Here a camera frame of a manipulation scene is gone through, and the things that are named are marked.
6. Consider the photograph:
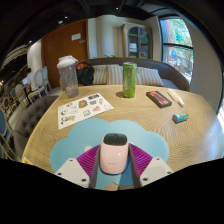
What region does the brown wooden door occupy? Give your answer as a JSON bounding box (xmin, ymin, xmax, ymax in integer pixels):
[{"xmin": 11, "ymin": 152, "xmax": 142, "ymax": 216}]
[{"xmin": 40, "ymin": 18, "xmax": 90, "ymax": 90}]

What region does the black-framed window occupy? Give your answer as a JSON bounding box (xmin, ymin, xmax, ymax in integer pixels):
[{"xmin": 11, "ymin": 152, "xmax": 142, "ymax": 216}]
[{"xmin": 159, "ymin": 16, "xmax": 195, "ymax": 85}]

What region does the grey tufted chair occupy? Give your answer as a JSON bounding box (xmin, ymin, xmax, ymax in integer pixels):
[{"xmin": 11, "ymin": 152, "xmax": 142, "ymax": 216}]
[{"xmin": 13, "ymin": 95, "xmax": 60, "ymax": 162}]

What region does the pink computer mouse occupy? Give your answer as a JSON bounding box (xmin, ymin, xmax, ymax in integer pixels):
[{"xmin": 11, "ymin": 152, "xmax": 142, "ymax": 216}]
[{"xmin": 99, "ymin": 132, "xmax": 130, "ymax": 175}]

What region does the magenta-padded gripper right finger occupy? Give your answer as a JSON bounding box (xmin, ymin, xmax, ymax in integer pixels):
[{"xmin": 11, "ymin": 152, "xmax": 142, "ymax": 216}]
[{"xmin": 127, "ymin": 143, "xmax": 175, "ymax": 189}]

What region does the white dining chair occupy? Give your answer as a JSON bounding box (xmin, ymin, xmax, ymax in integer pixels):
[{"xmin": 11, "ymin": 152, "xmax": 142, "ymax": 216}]
[{"xmin": 32, "ymin": 65, "xmax": 52, "ymax": 98}]

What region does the white sticker sheet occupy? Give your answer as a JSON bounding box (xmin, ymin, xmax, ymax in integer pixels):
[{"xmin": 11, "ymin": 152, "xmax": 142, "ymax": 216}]
[{"xmin": 57, "ymin": 92, "xmax": 115, "ymax": 131}]

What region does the small green and blue box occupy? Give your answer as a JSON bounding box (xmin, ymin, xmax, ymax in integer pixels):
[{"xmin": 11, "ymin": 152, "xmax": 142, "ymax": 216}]
[{"xmin": 171, "ymin": 111, "xmax": 191, "ymax": 125}]

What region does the clear plastic shaker bottle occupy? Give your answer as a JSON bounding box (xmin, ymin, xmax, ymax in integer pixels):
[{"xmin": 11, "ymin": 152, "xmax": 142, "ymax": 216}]
[{"xmin": 56, "ymin": 55, "xmax": 80, "ymax": 99}]

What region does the white door sign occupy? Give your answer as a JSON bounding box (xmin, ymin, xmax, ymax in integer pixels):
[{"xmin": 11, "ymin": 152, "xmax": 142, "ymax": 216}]
[{"xmin": 70, "ymin": 32, "xmax": 82, "ymax": 42}]

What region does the person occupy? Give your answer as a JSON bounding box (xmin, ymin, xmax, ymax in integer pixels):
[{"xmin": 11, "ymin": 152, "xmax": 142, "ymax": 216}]
[{"xmin": 21, "ymin": 68, "xmax": 38, "ymax": 93}]

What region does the black bag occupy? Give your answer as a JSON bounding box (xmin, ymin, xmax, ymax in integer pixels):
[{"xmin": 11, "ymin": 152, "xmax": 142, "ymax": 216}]
[{"xmin": 75, "ymin": 61, "xmax": 96, "ymax": 87}]

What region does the white squeeze tube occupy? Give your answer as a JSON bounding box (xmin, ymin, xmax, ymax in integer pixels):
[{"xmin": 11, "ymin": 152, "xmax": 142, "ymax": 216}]
[{"xmin": 166, "ymin": 88, "xmax": 186, "ymax": 108}]

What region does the green drink can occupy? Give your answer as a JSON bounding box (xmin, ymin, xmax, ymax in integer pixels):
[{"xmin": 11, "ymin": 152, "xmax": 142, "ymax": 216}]
[{"xmin": 122, "ymin": 61, "xmax": 138, "ymax": 99}]

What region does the brown curved sofa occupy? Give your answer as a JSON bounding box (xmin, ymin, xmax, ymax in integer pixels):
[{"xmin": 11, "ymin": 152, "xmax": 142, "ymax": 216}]
[{"xmin": 74, "ymin": 57, "xmax": 192, "ymax": 93}]

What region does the glass-door cabinet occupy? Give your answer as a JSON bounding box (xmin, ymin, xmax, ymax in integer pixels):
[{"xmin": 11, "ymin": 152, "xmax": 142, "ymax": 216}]
[{"xmin": 120, "ymin": 22, "xmax": 153, "ymax": 61}]

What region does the black and red box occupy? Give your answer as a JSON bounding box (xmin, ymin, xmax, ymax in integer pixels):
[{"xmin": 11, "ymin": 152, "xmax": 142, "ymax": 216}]
[{"xmin": 145, "ymin": 90, "xmax": 173, "ymax": 109}]

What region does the blue cloud-shaped mouse pad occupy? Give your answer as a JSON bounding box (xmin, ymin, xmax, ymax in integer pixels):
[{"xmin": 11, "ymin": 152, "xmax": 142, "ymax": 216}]
[{"xmin": 49, "ymin": 117, "xmax": 170, "ymax": 191}]

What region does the striped sofa cushion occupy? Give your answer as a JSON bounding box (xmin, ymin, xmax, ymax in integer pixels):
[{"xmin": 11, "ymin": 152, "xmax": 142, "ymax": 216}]
[
  {"xmin": 92, "ymin": 64, "xmax": 109, "ymax": 86},
  {"xmin": 105, "ymin": 64, "xmax": 125, "ymax": 86},
  {"xmin": 135, "ymin": 66, "xmax": 166, "ymax": 88}
]

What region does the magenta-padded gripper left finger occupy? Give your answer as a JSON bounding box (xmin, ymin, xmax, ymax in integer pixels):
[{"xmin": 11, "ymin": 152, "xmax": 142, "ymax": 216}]
[{"xmin": 54, "ymin": 143, "xmax": 102, "ymax": 190}]

